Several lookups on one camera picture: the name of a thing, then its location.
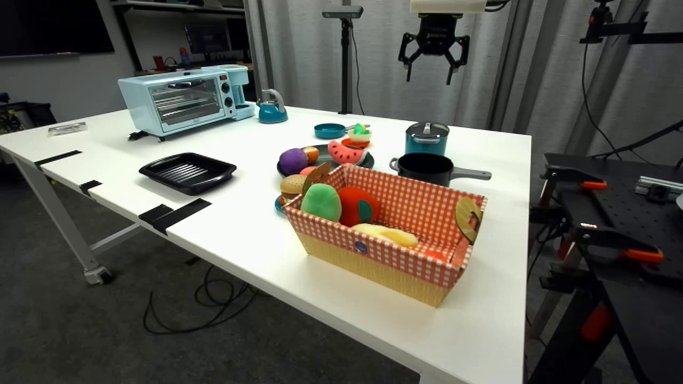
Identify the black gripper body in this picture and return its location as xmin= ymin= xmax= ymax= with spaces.
xmin=412 ymin=14 xmax=462 ymax=55

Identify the glass pot lid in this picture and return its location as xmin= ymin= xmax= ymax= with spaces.
xmin=406 ymin=120 xmax=452 ymax=143

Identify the teal green pot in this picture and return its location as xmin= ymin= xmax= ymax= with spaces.
xmin=404 ymin=123 xmax=452 ymax=159

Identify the grey curtain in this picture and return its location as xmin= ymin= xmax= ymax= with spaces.
xmin=244 ymin=0 xmax=683 ymax=163

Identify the red plate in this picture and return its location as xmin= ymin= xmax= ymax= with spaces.
xmin=340 ymin=135 xmax=375 ymax=152

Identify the teal plate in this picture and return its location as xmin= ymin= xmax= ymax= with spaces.
xmin=313 ymin=123 xmax=350 ymax=143

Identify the dark grey round plate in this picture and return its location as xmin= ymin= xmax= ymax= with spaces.
xmin=276 ymin=141 xmax=379 ymax=181

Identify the plush watermelon slice toy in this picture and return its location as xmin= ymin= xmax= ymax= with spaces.
xmin=327 ymin=140 xmax=368 ymax=170

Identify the teal kettle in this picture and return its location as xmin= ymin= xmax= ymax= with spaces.
xmin=256 ymin=88 xmax=291 ymax=127

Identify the dark brown plush toy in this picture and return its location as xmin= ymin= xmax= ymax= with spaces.
xmin=302 ymin=163 xmax=335 ymax=197

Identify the purple plush eggplant toy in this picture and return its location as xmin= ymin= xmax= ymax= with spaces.
xmin=276 ymin=145 xmax=313 ymax=180

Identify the red plush tomato toy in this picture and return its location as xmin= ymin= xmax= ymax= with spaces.
xmin=337 ymin=187 xmax=384 ymax=228

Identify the brown kiwi slice toy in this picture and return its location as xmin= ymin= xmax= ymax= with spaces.
xmin=456 ymin=195 xmax=490 ymax=246

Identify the green plush pear toy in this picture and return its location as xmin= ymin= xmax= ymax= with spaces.
xmin=299 ymin=181 xmax=345 ymax=225

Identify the yellow plush banana toy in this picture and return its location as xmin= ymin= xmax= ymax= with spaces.
xmin=350 ymin=222 xmax=423 ymax=253

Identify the red checkered cardboard basket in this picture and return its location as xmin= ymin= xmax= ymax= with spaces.
xmin=282 ymin=163 xmax=492 ymax=309

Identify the light blue toaster oven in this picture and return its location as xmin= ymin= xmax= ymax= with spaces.
xmin=116 ymin=65 xmax=259 ymax=141

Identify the black baking tray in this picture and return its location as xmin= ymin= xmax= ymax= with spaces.
xmin=138 ymin=149 xmax=240 ymax=197

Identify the wide black tape strip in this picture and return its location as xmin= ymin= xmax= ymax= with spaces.
xmin=138 ymin=197 xmax=214 ymax=237

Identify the black breadboard side table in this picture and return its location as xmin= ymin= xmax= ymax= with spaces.
xmin=528 ymin=152 xmax=683 ymax=384

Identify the white label sticker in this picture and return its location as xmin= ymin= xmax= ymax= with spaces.
xmin=48 ymin=120 xmax=90 ymax=140

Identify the long black tape strip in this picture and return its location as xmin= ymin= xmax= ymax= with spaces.
xmin=33 ymin=147 xmax=85 ymax=170

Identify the white table leg with caster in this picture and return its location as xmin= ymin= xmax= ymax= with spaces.
xmin=12 ymin=156 xmax=146 ymax=289

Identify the black camera tripod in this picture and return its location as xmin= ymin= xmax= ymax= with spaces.
xmin=320 ymin=4 xmax=365 ymax=117

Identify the black saucepan with grey handle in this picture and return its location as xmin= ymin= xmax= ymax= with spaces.
xmin=387 ymin=152 xmax=495 ymax=191

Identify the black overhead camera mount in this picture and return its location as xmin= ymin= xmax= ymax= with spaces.
xmin=578 ymin=0 xmax=683 ymax=47

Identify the orange handled clamp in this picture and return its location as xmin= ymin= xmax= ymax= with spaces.
xmin=543 ymin=165 xmax=611 ymax=197
xmin=578 ymin=304 xmax=616 ymax=346
xmin=574 ymin=222 xmax=669 ymax=270

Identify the black floor cable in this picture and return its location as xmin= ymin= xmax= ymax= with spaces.
xmin=142 ymin=264 xmax=264 ymax=338

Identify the black wall monitor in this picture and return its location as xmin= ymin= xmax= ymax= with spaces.
xmin=0 ymin=0 xmax=117 ymax=60

